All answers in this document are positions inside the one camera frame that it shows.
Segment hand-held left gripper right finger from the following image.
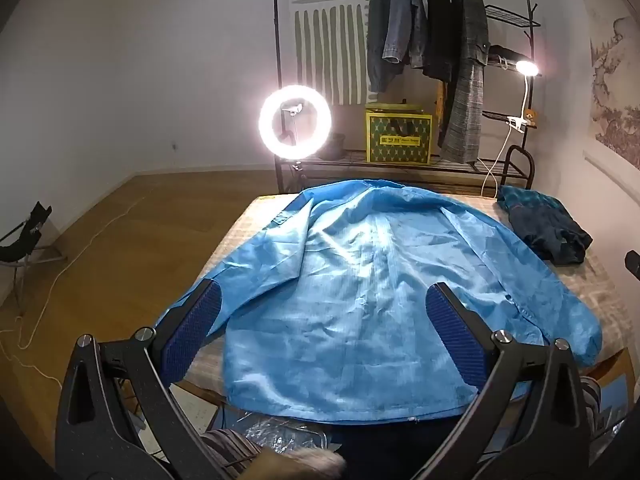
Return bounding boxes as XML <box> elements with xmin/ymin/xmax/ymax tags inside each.
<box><xmin>406</xmin><ymin>281</ymin><xmax>599</xmax><ymax>480</ymax></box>

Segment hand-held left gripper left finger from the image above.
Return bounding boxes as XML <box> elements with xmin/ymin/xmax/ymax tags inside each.
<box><xmin>54</xmin><ymin>279</ymin><xmax>224</xmax><ymax>480</ymax></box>

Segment blue jacket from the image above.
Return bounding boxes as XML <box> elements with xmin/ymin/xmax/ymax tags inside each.
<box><xmin>152</xmin><ymin>178</ymin><xmax>603</xmax><ymax>423</ymax></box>

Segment black metal clothes rack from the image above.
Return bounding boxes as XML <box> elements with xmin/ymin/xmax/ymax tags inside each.
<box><xmin>271</xmin><ymin>0</ymin><xmax>542</xmax><ymax>196</ymax></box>

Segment checked bed blanket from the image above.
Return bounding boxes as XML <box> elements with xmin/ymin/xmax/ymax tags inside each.
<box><xmin>180</xmin><ymin>192</ymin><xmax>633</xmax><ymax>411</ymax></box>

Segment dark blue fleece garment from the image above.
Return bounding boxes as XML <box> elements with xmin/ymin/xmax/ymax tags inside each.
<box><xmin>496</xmin><ymin>185</ymin><xmax>593</xmax><ymax>266</ymax></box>

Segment person's striped skirt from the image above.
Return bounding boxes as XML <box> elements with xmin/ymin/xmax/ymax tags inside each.
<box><xmin>200</xmin><ymin>427</ymin><xmax>281</xmax><ymax>480</ymax></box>

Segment clear plastic bag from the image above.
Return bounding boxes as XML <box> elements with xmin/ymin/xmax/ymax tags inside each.
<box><xmin>215</xmin><ymin>405</ymin><xmax>331</xmax><ymax>456</ymax></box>

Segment tan furry cloth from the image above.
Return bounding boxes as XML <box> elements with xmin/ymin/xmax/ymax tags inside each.
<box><xmin>250</xmin><ymin>450</ymin><xmax>347</xmax><ymax>480</ymax></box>

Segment yellow patterned box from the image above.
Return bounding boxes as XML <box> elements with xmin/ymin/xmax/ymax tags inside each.
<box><xmin>364</xmin><ymin>102</ymin><xmax>433</xmax><ymax>165</ymax></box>

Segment white clip lamp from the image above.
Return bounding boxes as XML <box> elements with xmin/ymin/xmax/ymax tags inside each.
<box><xmin>507</xmin><ymin>60</ymin><xmax>541</xmax><ymax>133</ymax></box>

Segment plaid hanging coat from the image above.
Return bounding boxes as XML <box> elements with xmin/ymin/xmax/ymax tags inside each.
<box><xmin>439</xmin><ymin>0</ymin><xmax>490</xmax><ymax>163</ymax></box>

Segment black hanging coat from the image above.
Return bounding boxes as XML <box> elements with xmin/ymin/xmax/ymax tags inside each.
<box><xmin>421</xmin><ymin>0</ymin><xmax>457</xmax><ymax>83</ymax></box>

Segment denim hanging jacket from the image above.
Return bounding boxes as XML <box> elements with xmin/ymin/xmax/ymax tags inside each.
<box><xmin>384</xmin><ymin>0</ymin><xmax>428</xmax><ymax>68</ymax></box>

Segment dark grey hanging jacket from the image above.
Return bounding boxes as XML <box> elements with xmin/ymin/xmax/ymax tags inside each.
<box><xmin>366</xmin><ymin>0</ymin><xmax>396</xmax><ymax>93</ymax></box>

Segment white floor cable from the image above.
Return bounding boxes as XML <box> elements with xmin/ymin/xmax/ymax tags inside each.
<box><xmin>0</xmin><ymin>195</ymin><xmax>151</xmax><ymax>391</ymax></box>

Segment landscape wall scroll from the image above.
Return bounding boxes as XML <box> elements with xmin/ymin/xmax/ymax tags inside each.
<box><xmin>582</xmin><ymin>0</ymin><xmax>640</xmax><ymax>176</ymax></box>

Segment white lamp cable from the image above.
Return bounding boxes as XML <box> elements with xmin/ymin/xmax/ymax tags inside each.
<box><xmin>480</xmin><ymin>125</ymin><xmax>516</xmax><ymax>198</ymax></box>

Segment ring light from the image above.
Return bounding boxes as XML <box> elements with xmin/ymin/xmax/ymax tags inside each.
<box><xmin>257</xmin><ymin>85</ymin><xmax>333</xmax><ymax>193</ymax></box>

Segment green striped wall poster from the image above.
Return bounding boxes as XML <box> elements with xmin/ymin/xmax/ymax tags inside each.
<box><xmin>286</xmin><ymin>0</ymin><xmax>373</xmax><ymax>107</ymax></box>

